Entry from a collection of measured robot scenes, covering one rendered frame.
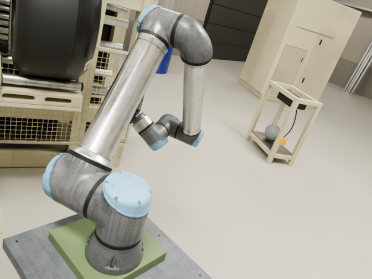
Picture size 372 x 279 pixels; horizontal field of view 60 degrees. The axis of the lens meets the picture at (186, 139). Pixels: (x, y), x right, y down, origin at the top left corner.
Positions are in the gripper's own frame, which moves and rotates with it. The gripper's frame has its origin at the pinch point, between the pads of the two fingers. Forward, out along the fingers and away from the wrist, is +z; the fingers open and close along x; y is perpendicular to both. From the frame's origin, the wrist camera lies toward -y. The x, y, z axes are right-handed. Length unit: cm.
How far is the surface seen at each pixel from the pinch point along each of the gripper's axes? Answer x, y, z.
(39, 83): -14.5, 23.1, 19.9
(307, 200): 140, 49, -192
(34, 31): -17.2, -3.3, 31.2
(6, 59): -7, 43, 42
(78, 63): -5.6, 3.2, 14.8
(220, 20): 670, 305, 0
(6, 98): -27.5, 29.9, 22.2
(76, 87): -2.3, 20.3, 9.1
